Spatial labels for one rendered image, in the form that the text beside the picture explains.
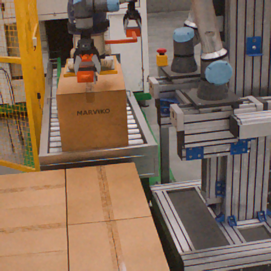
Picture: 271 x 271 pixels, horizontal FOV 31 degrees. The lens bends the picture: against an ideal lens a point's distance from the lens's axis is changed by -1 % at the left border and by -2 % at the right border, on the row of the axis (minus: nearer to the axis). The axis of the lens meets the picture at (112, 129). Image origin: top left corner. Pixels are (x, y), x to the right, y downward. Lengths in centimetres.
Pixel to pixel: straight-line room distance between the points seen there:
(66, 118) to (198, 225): 97
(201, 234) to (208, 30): 120
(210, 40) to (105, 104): 93
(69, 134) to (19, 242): 89
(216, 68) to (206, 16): 23
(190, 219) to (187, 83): 79
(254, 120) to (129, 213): 73
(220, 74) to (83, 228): 92
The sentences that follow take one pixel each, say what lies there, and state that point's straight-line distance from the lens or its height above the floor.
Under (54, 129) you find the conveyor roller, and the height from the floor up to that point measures 54.
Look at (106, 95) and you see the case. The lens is 284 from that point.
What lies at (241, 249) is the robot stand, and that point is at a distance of 270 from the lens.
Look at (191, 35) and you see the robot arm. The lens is 277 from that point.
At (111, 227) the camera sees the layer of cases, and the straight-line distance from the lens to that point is 229.
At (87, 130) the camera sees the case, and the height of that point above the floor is 71.
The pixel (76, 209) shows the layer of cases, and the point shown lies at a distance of 245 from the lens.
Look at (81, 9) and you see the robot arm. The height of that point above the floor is 150.
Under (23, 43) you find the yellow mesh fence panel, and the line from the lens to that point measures 348.
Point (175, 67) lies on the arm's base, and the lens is 280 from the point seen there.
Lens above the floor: 179
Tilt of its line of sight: 22 degrees down
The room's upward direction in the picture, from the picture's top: 4 degrees counter-clockwise
